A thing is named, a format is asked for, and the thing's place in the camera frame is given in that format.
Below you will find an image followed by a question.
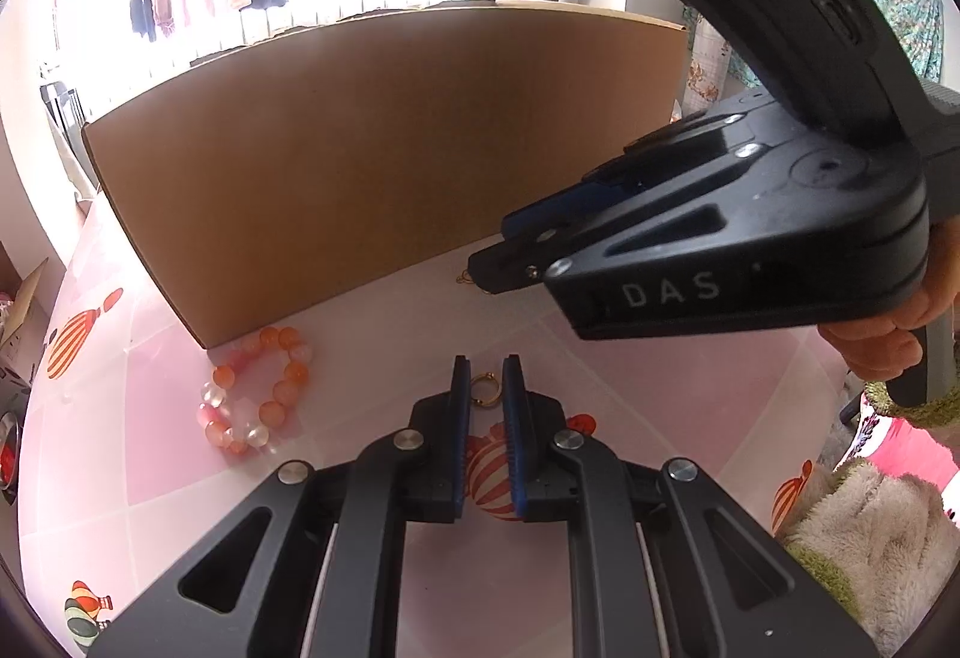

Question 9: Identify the pink patterned pajamas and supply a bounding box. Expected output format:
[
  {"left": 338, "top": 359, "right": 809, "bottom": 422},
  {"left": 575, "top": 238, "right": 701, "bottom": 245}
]
[{"left": 851, "top": 403, "right": 960, "bottom": 479}]

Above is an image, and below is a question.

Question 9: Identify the brown cardboard box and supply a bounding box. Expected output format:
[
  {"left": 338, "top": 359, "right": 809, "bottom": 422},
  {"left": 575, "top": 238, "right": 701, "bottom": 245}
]
[{"left": 81, "top": 1, "right": 691, "bottom": 350}]

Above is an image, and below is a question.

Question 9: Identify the red bowl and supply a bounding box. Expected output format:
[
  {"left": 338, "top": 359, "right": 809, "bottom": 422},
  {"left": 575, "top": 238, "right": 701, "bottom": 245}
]
[{"left": 0, "top": 410, "right": 23, "bottom": 505}]

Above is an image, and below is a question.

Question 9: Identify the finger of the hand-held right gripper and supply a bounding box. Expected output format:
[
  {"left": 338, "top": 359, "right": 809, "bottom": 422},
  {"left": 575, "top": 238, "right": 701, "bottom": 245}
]
[
  {"left": 466, "top": 236, "right": 578, "bottom": 297},
  {"left": 501, "top": 106, "right": 760, "bottom": 240}
]

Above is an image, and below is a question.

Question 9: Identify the teal floral cloth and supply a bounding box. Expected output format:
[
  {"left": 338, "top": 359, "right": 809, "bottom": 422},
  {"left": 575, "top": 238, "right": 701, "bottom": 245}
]
[{"left": 802, "top": 0, "right": 946, "bottom": 89}]

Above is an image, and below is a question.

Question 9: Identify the fluffy white green robe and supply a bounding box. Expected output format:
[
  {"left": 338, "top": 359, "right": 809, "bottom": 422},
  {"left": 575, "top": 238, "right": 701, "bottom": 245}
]
[{"left": 776, "top": 459, "right": 960, "bottom": 658}]

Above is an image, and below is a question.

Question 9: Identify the pink printed tablecloth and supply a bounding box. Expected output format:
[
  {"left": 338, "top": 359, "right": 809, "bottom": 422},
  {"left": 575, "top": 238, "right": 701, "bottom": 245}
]
[{"left": 15, "top": 200, "right": 863, "bottom": 658}]

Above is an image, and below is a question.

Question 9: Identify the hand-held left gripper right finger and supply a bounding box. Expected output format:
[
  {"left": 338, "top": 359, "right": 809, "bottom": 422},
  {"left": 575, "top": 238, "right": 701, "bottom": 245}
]
[{"left": 501, "top": 354, "right": 878, "bottom": 658}]

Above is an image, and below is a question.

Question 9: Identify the rolled floral mat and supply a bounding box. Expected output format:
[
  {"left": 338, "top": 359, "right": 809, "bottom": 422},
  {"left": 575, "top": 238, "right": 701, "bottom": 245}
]
[{"left": 686, "top": 8, "right": 732, "bottom": 111}]

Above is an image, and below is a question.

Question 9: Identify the person's right hand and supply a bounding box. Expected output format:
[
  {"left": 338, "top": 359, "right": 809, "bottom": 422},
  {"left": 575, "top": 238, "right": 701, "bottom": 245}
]
[{"left": 817, "top": 245, "right": 960, "bottom": 404}]

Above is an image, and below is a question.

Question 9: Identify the open cardboard box of clutter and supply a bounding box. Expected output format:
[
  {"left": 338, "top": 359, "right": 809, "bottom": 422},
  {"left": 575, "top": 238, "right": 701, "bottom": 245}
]
[{"left": 0, "top": 245, "right": 50, "bottom": 366}]

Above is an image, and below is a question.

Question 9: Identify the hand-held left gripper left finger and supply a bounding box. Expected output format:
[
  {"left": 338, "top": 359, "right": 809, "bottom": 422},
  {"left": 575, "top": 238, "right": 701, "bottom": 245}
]
[{"left": 86, "top": 354, "right": 473, "bottom": 658}]

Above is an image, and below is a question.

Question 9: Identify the orange bead bracelet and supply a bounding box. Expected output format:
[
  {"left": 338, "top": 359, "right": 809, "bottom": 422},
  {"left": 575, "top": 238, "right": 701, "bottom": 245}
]
[{"left": 199, "top": 325, "right": 314, "bottom": 455}]

